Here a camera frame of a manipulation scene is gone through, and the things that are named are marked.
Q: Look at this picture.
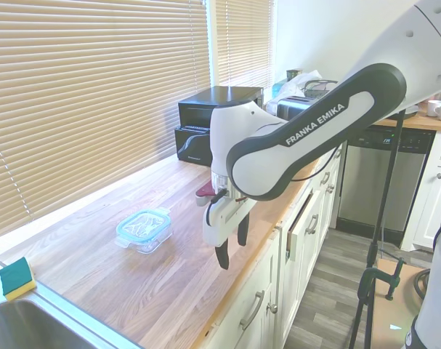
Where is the clear glass food container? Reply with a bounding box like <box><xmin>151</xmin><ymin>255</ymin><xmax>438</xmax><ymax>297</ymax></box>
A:
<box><xmin>124</xmin><ymin>228</ymin><xmax>174</xmax><ymax>254</ymax></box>

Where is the black toaster oven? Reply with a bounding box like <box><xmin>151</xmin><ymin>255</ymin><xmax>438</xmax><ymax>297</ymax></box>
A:
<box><xmin>177</xmin><ymin>86</ymin><xmax>264</xmax><ymax>132</ymax></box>

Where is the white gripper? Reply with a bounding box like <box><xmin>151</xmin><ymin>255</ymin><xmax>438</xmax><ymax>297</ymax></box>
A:
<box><xmin>201</xmin><ymin>196</ymin><xmax>253</xmax><ymax>270</ymax></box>

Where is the black hose loop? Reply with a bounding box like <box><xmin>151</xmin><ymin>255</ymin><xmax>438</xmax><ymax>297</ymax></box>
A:
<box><xmin>412</xmin><ymin>270</ymin><xmax>430</xmax><ymax>301</ymax></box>

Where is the yellow and green sponge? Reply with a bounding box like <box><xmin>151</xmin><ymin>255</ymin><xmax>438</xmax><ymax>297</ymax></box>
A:
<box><xmin>0</xmin><ymin>256</ymin><xmax>38</xmax><ymax>302</ymax></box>

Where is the wide tan window blind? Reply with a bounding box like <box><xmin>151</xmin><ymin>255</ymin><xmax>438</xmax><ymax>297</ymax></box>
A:
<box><xmin>0</xmin><ymin>0</ymin><xmax>211</xmax><ymax>243</ymax></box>

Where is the white plastic bag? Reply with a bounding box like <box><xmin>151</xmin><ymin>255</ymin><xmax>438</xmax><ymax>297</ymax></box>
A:
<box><xmin>280</xmin><ymin>71</ymin><xmax>323</xmax><ymax>99</ymax></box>

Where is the black camera tripod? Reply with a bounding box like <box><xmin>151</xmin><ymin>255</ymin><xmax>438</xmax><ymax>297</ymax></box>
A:
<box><xmin>349</xmin><ymin>108</ymin><xmax>406</xmax><ymax>349</ymax></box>

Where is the stainless steel toaster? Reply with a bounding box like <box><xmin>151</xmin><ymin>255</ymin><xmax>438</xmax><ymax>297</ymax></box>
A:
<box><xmin>276</xmin><ymin>95</ymin><xmax>315</xmax><ymax>121</ymax></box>

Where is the white base cabinet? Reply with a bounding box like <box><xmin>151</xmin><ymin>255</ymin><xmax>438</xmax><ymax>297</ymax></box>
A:
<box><xmin>205</xmin><ymin>137</ymin><xmax>347</xmax><ymax>349</ymax></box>

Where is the clear container with teal lid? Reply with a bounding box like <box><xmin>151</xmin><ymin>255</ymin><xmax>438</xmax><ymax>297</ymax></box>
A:
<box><xmin>114</xmin><ymin>207</ymin><xmax>171</xmax><ymax>248</ymax></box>

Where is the black box-shaped appliance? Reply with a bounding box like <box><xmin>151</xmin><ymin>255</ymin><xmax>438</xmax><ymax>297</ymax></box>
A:
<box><xmin>174</xmin><ymin>123</ymin><xmax>214</xmax><ymax>167</ymax></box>

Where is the narrow tan window blind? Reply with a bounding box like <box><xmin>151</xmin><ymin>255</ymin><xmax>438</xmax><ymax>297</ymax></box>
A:
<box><xmin>215</xmin><ymin>0</ymin><xmax>275</xmax><ymax>90</ymax></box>

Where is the plywood base board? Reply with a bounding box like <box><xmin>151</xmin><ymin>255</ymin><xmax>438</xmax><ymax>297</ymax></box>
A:
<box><xmin>365</xmin><ymin>254</ymin><xmax>430</xmax><ymax>349</ymax></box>

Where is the stainless steel sink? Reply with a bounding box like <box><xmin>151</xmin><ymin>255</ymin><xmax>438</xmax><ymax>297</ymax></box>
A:
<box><xmin>0</xmin><ymin>297</ymin><xmax>145</xmax><ymax>349</ymax></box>

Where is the white pull-out drawer front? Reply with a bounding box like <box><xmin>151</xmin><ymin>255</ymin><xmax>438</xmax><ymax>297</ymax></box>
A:
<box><xmin>285</xmin><ymin>188</ymin><xmax>322</xmax><ymax>262</ymax></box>

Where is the black wire basket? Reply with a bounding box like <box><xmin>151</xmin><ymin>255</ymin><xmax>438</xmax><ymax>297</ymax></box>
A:
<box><xmin>303</xmin><ymin>79</ymin><xmax>339</xmax><ymax>99</ymax></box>

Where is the stainless steel dishwasher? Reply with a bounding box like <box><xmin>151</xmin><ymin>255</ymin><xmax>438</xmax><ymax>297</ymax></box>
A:
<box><xmin>336</xmin><ymin>125</ymin><xmax>437</xmax><ymax>241</ymax></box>

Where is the dark green clamp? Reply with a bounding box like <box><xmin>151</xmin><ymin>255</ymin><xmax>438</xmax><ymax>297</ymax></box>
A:
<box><xmin>357</xmin><ymin>256</ymin><xmax>406</xmax><ymax>302</ymax></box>

